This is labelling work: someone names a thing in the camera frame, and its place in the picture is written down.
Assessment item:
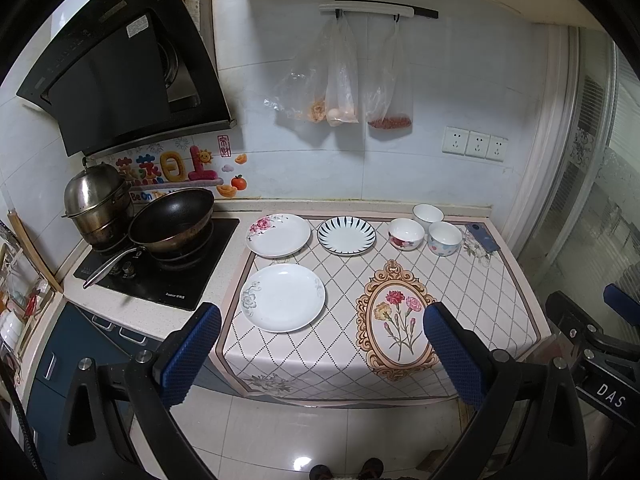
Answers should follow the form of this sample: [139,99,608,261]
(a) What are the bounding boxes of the white plate grey pattern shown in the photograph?
[240,263,326,334]

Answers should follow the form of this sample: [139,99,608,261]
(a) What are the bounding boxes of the white bowl red flowers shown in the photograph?
[388,218,425,252]

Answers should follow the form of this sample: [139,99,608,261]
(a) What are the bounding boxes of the plain white bowl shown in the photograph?
[412,204,444,230]

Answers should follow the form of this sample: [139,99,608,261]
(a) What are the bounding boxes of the white plate pink flowers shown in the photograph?
[245,214,311,259]

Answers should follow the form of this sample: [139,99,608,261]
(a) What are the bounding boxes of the white plate blue stripes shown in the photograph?
[317,216,376,257]

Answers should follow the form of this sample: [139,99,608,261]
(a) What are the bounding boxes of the blue kitchen cabinet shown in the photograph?
[27,302,160,470]

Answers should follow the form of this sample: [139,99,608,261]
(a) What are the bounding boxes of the glass sliding door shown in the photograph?
[518,29,639,342]

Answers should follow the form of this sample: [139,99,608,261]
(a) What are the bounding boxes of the pink diamond pattern table mat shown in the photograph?
[215,220,550,405]

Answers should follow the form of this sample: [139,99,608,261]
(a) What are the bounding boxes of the black induction cooktop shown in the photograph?
[98,218,240,311]

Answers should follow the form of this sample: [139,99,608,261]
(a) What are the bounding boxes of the blue smartphone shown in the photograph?
[465,222,499,254]

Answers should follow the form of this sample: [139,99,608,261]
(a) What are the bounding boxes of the wooden rack with items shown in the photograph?
[1,209,63,356]

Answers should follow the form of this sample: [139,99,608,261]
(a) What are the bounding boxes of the stainless steel steamer pot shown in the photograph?
[63,162,134,252]

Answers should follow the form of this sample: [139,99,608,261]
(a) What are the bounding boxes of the clear plastic bag with eggs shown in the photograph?
[326,9,359,127]

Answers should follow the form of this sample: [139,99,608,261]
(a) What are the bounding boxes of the black range hood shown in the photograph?
[17,0,233,155]

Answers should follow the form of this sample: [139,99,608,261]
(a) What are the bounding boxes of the clear bag red beans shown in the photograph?
[364,14,413,130]

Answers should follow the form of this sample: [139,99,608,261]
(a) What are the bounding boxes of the clear plastic bag left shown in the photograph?
[264,18,336,124]

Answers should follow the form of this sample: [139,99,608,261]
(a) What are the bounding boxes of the black wok with handle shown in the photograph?
[82,188,215,288]

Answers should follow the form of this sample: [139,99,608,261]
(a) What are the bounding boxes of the colourful wall sticker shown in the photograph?
[88,132,248,205]

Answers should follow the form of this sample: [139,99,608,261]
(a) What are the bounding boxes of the white triple wall socket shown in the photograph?
[442,127,509,162]

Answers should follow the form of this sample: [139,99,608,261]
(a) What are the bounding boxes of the white wall hook rail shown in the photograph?
[319,0,439,20]

